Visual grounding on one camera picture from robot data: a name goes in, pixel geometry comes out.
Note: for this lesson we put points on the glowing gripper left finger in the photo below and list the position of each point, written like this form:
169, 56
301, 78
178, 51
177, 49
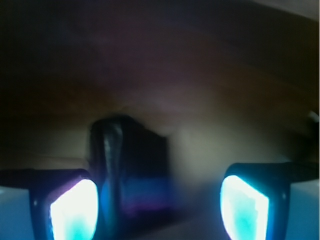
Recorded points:
47, 204

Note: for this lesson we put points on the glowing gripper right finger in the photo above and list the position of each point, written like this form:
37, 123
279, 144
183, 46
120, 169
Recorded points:
271, 201

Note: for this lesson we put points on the black tape-wrapped box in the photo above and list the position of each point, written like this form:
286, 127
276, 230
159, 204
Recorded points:
130, 165

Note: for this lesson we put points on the brown paper bag bin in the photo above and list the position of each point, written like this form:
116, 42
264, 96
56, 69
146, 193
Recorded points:
224, 80

